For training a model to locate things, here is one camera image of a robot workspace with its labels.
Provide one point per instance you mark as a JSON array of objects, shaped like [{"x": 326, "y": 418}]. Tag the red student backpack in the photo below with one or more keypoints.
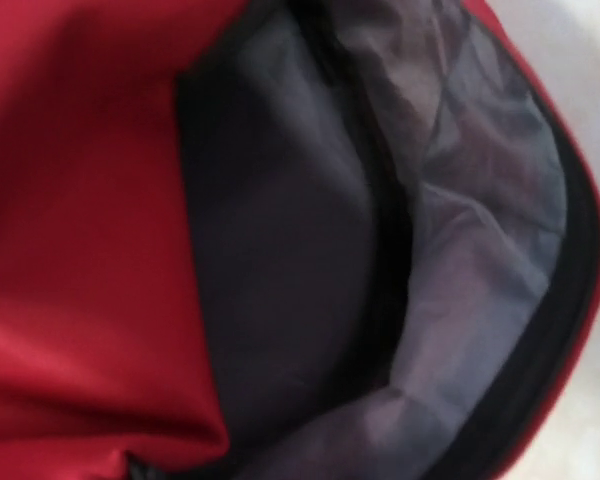
[{"x": 282, "y": 240}]

